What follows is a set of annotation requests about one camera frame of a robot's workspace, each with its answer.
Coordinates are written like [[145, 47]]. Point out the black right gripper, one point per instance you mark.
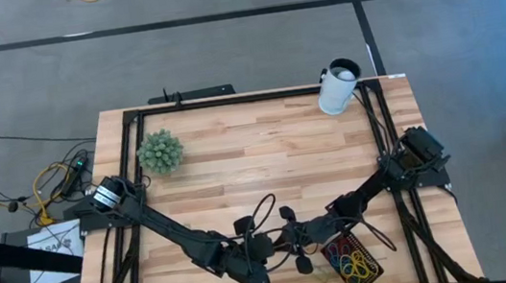
[[317, 231]]

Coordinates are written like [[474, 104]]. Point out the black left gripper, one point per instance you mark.
[[250, 253]]

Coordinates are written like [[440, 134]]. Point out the teal rubber band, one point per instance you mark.
[[331, 250]]

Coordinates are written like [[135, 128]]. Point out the long red rubber band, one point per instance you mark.
[[343, 248]]

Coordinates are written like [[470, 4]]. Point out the yellow rubber band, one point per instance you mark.
[[357, 261], [368, 272], [346, 270]]

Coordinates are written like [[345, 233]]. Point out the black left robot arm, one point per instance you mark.
[[167, 227]]

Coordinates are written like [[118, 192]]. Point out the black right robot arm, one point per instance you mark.
[[370, 187]]

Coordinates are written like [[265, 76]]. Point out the black plastic mesh basket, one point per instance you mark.
[[365, 254]]

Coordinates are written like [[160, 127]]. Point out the green plant in patterned pot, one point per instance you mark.
[[160, 153]]

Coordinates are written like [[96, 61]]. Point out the white cylindrical lamp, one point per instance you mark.
[[334, 95]]

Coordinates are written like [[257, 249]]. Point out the black bar with antenna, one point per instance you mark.
[[199, 93]]

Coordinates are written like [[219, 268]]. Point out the black power strip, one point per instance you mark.
[[74, 175]]

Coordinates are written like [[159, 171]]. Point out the white paper sheet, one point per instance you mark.
[[55, 262]]

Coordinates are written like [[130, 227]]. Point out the black beam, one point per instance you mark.
[[15, 255]]

